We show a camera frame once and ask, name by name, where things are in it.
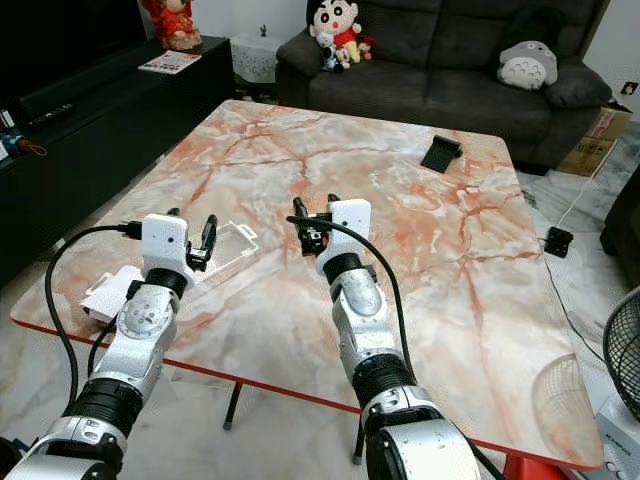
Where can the black power adapter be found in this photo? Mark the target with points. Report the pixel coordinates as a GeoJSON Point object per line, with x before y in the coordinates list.
{"type": "Point", "coordinates": [559, 243]}

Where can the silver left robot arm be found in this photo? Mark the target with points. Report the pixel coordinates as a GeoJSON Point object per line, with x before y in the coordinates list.
{"type": "Point", "coordinates": [145, 325]}

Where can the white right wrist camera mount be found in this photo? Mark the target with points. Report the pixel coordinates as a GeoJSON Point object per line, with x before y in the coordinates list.
{"type": "Point", "coordinates": [348, 228]}

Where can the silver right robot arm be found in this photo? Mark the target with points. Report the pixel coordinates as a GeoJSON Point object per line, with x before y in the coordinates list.
{"type": "Point", "coordinates": [360, 300]}

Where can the red and gold doll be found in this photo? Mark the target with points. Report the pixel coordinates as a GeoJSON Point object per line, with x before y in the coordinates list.
{"type": "Point", "coordinates": [175, 22]}

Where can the black soundbar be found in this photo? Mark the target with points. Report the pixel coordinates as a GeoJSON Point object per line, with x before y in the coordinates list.
{"type": "Point", "coordinates": [90, 92]}

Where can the red and white booklet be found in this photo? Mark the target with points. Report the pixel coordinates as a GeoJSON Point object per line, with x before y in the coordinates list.
{"type": "Point", "coordinates": [168, 62]}

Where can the black phone stand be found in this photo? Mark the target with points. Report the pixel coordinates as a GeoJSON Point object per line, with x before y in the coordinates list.
{"type": "Point", "coordinates": [441, 153]}

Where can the white lace side table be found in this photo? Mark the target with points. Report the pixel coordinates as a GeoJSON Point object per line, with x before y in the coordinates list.
{"type": "Point", "coordinates": [255, 60]}

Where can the teal and orange gadget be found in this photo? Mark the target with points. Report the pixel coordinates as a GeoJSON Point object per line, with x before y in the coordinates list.
{"type": "Point", "coordinates": [22, 147]}

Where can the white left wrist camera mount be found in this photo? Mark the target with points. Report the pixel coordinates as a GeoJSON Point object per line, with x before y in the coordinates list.
{"type": "Point", "coordinates": [165, 245]}

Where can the black television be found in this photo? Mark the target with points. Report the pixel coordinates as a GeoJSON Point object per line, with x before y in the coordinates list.
{"type": "Point", "coordinates": [60, 35]}

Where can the cartoon boy plush doll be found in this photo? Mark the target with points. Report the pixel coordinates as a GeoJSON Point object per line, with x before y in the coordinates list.
{"type": "Point", "coordinates": [336, 22]}

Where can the clear plastic container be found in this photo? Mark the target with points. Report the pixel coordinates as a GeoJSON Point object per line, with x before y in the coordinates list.
{"type": "Point", "coordinates": [238, 240]}

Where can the black remote control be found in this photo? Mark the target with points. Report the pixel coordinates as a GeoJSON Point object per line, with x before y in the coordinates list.
{"type": "Point", "coordinates": [52, 115]}

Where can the grey Totoro plush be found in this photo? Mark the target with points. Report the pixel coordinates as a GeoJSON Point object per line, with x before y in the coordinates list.
{"type": "Point", "coordinates": [527, 62]}

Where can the black electric fan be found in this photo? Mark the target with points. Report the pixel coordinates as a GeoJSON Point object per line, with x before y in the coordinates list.
{"type": "Point", "coordinates": [625, 350]}

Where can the black TV cabinet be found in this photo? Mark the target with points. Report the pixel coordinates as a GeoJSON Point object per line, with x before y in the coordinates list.
{"type": "Point", "coordinates": [80, 190]}

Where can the dark grey sofa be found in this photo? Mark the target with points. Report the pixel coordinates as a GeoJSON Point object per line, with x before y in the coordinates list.
{"type": "Point", "coordinates": [430, 95]}

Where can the black table leg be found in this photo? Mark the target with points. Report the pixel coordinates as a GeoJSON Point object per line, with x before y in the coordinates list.
{"type": "Point", "coordinates": [360, 444]}
{"type": "Point", "coordinates": [235, 406]}

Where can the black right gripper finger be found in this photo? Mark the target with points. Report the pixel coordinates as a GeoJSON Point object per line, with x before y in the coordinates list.
{"type": "Point", "coordinates": [331, 201]}
{"type": "Point", "coordinates": [299, 208]}

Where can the dark armchair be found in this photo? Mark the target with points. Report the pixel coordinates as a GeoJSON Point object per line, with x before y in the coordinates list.
{"type": "Point", "coordinates": [622, 225]}

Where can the brown cardboard box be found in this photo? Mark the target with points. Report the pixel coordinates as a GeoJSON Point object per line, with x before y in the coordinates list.
{"type": "Point", "coordinates": [595, 145]}

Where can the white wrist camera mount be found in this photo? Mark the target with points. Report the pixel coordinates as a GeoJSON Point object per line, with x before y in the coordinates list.
{"type": "Point", "coordinates": [348, 228]}
{"type": "Point", "coordinates": [165, 245]}

